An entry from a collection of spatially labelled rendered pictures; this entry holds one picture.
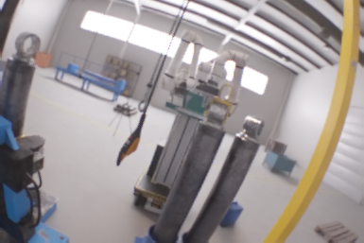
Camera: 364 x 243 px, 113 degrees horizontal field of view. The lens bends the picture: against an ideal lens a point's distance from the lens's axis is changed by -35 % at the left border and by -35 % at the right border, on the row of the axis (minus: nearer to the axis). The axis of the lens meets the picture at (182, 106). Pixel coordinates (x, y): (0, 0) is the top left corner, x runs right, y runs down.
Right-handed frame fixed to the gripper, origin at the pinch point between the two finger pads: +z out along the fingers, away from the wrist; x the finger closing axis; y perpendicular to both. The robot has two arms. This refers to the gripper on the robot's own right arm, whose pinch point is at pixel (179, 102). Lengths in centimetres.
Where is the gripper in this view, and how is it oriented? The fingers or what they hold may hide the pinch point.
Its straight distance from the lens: 165.5
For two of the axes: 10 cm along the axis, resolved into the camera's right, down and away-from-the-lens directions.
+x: -9.6, -2.3, -1.6
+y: -2.2, 2.8, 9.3
